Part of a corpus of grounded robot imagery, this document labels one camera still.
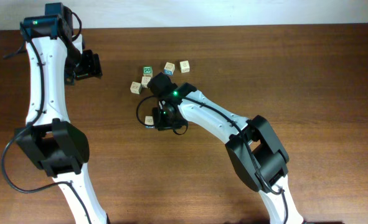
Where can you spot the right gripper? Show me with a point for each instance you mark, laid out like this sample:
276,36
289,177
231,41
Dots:
160,126

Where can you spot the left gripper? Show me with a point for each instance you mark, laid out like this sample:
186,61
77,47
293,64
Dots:
94,69

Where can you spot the wooden block blue side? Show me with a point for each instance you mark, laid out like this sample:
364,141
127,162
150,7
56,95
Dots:
149,122

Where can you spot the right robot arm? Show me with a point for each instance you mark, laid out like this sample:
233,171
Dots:
257,155

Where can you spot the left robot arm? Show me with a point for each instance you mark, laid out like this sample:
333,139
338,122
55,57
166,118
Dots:
58,57

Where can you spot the wooden block beige left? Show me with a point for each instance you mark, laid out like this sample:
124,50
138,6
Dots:
136,88

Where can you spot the wooden block beige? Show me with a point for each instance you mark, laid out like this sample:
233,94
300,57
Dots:
136,88
144,81

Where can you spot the wooden block blue face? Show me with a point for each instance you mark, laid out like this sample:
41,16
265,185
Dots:
169,68

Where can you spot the wooden block green R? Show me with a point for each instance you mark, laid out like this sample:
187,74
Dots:
147,71

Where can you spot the plain wooden block top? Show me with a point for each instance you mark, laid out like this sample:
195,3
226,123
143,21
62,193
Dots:
184,66

